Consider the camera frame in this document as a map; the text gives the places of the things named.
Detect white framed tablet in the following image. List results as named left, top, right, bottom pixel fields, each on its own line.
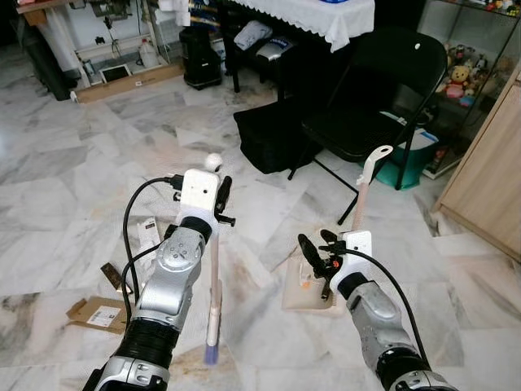
left=98, top=64, right=132, bottom=85

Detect black fabric bag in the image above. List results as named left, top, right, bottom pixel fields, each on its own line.
left=234, top=99, right=320, bottom=174

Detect white plastic jug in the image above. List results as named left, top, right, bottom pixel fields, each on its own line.
left=138, top=38, right=160, bottom=71

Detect long flat cardboard box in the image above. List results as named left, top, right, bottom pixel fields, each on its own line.
left=72, top=61, right=185, bottom=105

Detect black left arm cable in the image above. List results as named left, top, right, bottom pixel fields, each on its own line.
left=122, top=174, right=186, bottom=327

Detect white metal rack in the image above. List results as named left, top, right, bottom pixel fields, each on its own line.
left=37, top=0, right=185, bottom=82

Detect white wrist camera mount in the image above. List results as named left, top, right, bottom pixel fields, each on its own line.
left=340, top=230, right=374, bottom=274
left=179, top=169, right=222, bottom=219

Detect beige broom purple bristles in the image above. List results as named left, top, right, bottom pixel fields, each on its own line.
left=203, top=152, right=225, bottom=366

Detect black folding chair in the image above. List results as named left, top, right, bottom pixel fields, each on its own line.
left=287, top=28, right=450, bottom=226

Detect white grey bag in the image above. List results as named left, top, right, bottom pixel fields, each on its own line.
left=232, top=20, right=274, bottom=46

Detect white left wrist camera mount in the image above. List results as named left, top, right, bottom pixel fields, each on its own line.
left=179, top=169, right=222, bottom=219

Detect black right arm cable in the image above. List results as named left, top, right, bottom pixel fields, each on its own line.
left=338, top=247, right=431, bottom=363

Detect light wood cabinet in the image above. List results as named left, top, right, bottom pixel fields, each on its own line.
left=434, top=69, right=521, bottom=263

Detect glass display cabinet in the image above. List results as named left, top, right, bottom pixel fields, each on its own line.
left=419, top=0, right=521, bottom=178

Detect dark brown wrapper scrap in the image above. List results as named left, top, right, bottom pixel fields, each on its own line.
left=100, top=261, right=124, bottom=292

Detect yellow stuffed bear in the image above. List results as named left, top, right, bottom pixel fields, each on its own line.
left=448, top=65, right=475, bottom=99

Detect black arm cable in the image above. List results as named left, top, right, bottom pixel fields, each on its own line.
left=122, top=174, right=186, bottom=327
left=338, top=247, right=431, bottom=363

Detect silver bag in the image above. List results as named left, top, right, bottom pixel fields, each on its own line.
left=254, top=37, right=295, bottom=63

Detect green plastic bin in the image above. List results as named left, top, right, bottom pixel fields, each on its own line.
left=364, top=126, right=440, bottom=190

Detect white paper packaging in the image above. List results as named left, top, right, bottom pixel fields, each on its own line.
left=134, top=215, right=164, bottom=271

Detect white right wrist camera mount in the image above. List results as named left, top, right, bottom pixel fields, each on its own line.
left=340, top=230, right=374, bottom=274

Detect table with white tablecloth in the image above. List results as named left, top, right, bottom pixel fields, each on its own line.
left=228, top=0, right=377, bottom=52

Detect beige long-handled dustpan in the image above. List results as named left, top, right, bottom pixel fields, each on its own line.
left=281, top=144, right=395, bottom=317

